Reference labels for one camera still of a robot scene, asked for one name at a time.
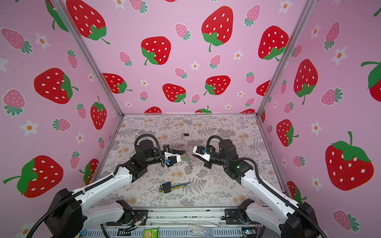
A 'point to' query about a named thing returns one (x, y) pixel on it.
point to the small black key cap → (186, 134)
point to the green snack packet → (151, 233)
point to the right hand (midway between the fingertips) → (194, 152)
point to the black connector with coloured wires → (166, 187)
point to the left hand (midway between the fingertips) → (183, 148)
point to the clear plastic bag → (196, 230)
